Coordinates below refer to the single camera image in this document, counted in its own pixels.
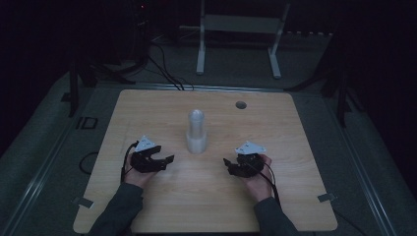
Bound right hand-held gripper cable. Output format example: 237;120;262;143
259;161;282;207

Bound black looped cable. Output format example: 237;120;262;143
78;150;100;176

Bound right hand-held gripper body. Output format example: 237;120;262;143
234;141;268;179

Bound black rectangular floor frame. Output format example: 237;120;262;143
75;116;99;131

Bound hand-held gripper cable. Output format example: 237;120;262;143
259;161;282;207
120;141;140;183

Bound black floor cables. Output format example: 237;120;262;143
147;42;195;91

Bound person's left hand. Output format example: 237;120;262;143
123;153;156;190

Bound clear plastic bottle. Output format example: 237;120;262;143
185;108;208;154

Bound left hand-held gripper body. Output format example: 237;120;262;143
130;135;168;174

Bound left hand-held gripper cable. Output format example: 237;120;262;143
120;141;140;183

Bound white metal stand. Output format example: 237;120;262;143
196;0;291;80

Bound grey tape strip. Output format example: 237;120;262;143
72;196;95;209
317;192;337;204

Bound black tripod stand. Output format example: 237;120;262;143
284;65;363;129
60;58;136;118

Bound dark equipment rack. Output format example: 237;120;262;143
129;0;152;65

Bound person's right hand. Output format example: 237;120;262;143
244;154;275;203

